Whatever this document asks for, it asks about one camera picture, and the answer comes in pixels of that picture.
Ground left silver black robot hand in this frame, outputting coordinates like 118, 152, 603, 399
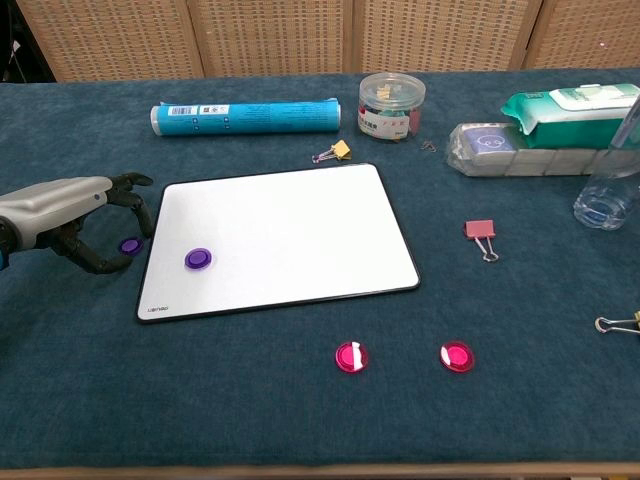
0, 172, 155, 275

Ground pink round magnet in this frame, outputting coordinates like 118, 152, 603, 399
334, 340, 370, 374
439, 340, 476, 374

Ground white board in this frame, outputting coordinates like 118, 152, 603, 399
135, 162, 422, 326

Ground dark blue table mat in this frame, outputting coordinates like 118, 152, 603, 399
0, 67, 640, 471

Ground blue cylindrical roll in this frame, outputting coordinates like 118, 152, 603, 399
149, 97, 342, 139

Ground woven folding screen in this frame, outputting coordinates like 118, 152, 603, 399
14, 0, 640, 84

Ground small yellow binder clip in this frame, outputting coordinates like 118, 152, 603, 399
311, 139, 353, 165

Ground clear jar of binder clips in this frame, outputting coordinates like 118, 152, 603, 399
358, 72, 427, 142

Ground pink binder clip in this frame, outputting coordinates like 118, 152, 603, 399
464, 219, 500, 264

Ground clear-wrapped tissue packs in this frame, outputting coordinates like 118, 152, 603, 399
445, 122, 640, 178

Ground green wet wipes pack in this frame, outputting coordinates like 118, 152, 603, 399
500, 83, 640, 150

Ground clear plastic water bottle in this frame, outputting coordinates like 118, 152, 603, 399
573, 92, 640, 232

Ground large yellow binder clip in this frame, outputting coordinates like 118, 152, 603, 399
594, 309, 640, 335

